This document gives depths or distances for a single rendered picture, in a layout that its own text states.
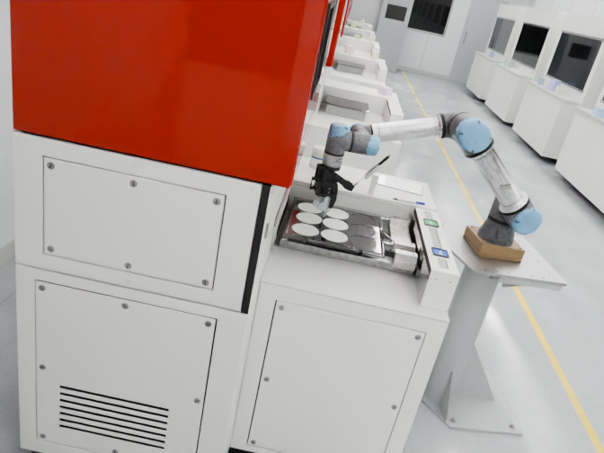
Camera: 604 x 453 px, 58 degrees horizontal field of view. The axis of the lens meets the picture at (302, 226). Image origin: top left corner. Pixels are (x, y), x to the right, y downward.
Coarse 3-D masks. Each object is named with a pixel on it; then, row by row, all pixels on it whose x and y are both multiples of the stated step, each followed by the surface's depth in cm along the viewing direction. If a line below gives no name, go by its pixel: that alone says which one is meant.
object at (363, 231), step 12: (324, 216) 216; (360, 216) 223; (372, 216) 225; (288, 228) 198; (324, 228) 205; (348, 228) 209; (360, 228) 211; (372, 228) 214; (324, 240) 195; (348, 240) 199; (360, 240) 202; (372, 240) 204
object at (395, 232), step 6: (390, 228) 222; (396, 228) 223; (402, 228) 224; (408, 228) 226; (390, 234) 218; (396, 234) 218; (402, 234) 219; (408, 234) 220; (390, 240) 214; (402, 240) 214; (408, 240) 215; (390, 246) 211; (396, 264) 197; (402, 264) 196; (408, 264) 196; (414, 264) 196; (408, 270) 197
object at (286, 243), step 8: (280, 240) 201; (288, 240) 201; (296, 240) 202; (296, 248) 202; (304, 248) 201; (312, 248) 201; (320, 248) 201; (328, 248) 202; (328, 256) 202; (336, 256) 201; (344, 256) 201; (352, 256) 201; (360, 256) 201; (368, 256) 202; (368, 264) 202; (376, 264) 201; (384, 264) 201; (408, 272) 201
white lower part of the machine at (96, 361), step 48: (48, 288) 162; (96, 288) 161; (48, 336) 169; (96, 336) 168; (144, 336) 166; (192, 336) 164; (240, 336) 163; (48, 384) 177; (96, 384) 175; (144, 384) 173; (192, 384) 171; (240, 384) 190; (48, 432) 186; (96, 432) 185; (144, 432) 182; (192, 432) 179
